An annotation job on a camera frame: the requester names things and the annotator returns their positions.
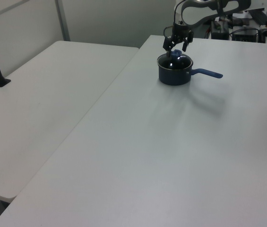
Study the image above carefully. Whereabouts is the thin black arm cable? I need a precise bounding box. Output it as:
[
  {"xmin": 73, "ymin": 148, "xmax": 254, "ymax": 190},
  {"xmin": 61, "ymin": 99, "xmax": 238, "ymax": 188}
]
[{"xmin": 173, "ymin": 0, "xmax": 186, "ymax": 26}]

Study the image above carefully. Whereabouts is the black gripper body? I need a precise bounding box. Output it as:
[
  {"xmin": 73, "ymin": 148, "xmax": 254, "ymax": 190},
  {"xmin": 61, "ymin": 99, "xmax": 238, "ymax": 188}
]
[{"xmin": 169, "ymin": 20, "xmax": 194, "ymax": 44}]

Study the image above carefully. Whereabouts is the glass lid with blue knob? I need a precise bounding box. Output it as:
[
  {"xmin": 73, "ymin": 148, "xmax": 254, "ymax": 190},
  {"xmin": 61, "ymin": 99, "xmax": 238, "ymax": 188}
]
[{"xmin": 157, "ymin": 49, "xmax": 193, "ymax": 70}]

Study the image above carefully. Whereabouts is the aluminium partition post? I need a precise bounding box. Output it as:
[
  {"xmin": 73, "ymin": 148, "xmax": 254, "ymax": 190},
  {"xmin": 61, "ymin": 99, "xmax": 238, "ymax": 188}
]
[{"xmin": 54, "ymin": 0, "xmax": 71, "ymax": 42}]

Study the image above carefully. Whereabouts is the black box with cables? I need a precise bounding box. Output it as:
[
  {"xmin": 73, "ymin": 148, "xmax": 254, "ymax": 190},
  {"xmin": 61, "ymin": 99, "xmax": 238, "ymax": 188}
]
[{"xmin": 210, "ymin": 20, "xmax": 230, "ymax": 40}]

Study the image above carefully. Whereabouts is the dark saucepan with blue handle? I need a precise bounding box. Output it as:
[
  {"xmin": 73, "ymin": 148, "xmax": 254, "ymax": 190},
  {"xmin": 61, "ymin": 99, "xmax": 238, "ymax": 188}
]
[{"xmin": 157, "ymin": 53, "xmax": 224, "ymax": 86}]

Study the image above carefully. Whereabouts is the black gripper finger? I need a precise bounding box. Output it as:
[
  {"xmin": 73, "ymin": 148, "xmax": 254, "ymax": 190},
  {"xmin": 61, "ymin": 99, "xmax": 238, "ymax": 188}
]
[
  {"xmin": 162, "ymin": 36, "xmax": 175, "ymax": 57},
  {"xmin": 182, "ymin": 31, "xmax": 194, "ymax": 52}
]

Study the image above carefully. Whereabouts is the black electronics device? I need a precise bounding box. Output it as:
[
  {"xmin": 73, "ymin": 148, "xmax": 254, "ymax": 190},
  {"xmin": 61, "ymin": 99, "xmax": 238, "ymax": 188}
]
[{"xmin": 232, "ymin": 27, "xmax": 260, "ymax": 43}]

